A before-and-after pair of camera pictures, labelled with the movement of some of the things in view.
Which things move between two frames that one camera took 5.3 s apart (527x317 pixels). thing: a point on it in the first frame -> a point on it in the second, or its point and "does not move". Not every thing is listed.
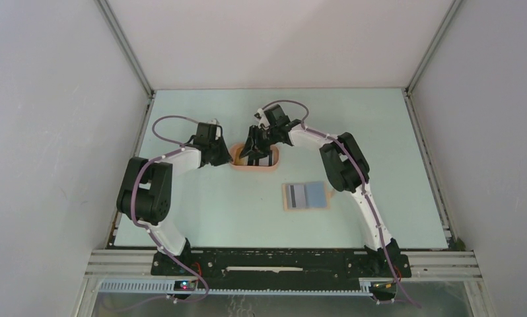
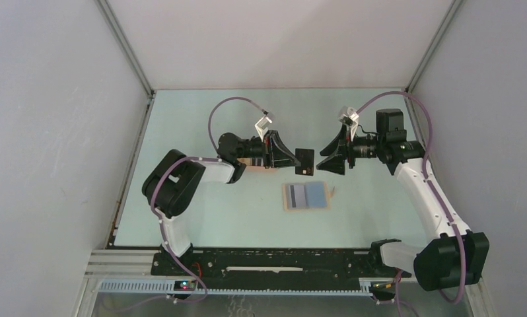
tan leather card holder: [306, 195] does not move
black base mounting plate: [282, 265] does not move
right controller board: [383, 290] does not move
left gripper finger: [225, 157] -> [280, 150]
